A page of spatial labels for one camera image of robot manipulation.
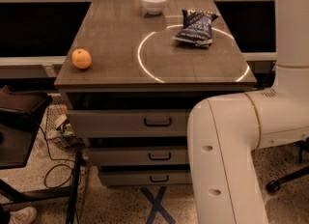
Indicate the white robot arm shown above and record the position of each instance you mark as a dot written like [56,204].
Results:
[223,131]

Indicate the grey drawer cabinet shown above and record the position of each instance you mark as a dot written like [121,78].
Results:
[136,64]

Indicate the top grey drawer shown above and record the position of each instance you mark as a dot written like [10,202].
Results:
[128,123]

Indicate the blue chip bag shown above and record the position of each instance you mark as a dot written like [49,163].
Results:
[197,28]

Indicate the orange fruit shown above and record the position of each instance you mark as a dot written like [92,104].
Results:
[81,58]

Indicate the bottom grey drawer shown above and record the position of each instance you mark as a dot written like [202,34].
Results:
[159,177]

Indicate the white ceramic bowl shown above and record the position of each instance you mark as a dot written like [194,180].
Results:
[154,6]

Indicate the black side table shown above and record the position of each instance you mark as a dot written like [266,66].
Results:
[21,115]

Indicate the black office chair base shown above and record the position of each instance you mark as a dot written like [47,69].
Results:
[274,186]

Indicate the white sneaker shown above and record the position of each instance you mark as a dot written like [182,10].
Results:
[24,216]

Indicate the wire waste basket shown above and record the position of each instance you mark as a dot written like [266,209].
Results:
[58,129]

